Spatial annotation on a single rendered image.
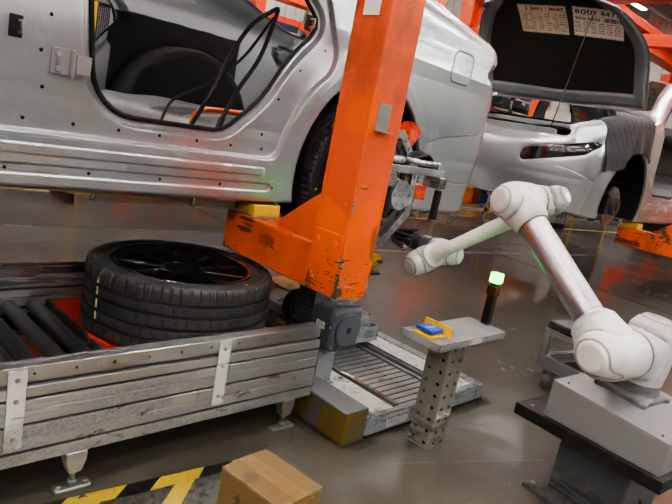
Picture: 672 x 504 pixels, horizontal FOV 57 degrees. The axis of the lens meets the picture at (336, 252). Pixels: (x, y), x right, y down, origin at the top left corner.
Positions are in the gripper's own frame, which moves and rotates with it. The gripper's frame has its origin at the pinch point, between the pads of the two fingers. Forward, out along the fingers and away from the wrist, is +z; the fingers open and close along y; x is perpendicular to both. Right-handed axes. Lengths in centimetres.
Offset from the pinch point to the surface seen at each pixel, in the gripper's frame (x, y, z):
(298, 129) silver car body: 74, -16, 5
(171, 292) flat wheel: 79, -100, -21
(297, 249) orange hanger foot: 56, -57, -25
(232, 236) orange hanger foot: 52, -61, 14
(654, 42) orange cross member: -236, 521, 108
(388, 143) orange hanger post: 79, -19, -47
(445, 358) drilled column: 12, -51, -73
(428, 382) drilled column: 4, -59, -68
